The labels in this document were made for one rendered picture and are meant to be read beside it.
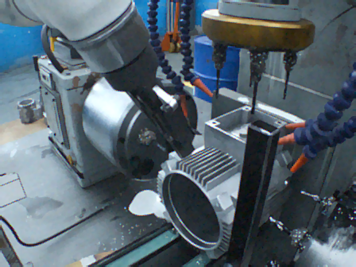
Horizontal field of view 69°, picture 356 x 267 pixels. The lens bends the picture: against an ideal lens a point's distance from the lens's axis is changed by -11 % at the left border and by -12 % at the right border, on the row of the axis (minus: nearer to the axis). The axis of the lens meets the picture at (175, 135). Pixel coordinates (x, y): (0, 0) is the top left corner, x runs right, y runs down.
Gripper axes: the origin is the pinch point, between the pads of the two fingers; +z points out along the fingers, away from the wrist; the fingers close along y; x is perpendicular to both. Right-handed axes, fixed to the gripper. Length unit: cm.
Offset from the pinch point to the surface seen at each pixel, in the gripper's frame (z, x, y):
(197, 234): 14.6, 9.7, -6.6
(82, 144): 11.3, 12.1, 37.0
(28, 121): 88, 37, 242
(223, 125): 3.9, -8.6, -1.5
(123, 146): 4.2, 6.1, 15.0
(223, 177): 2.2, 0.5, -9.9
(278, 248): 33.0, -0.4, -16.6
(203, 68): 112, -101, 137
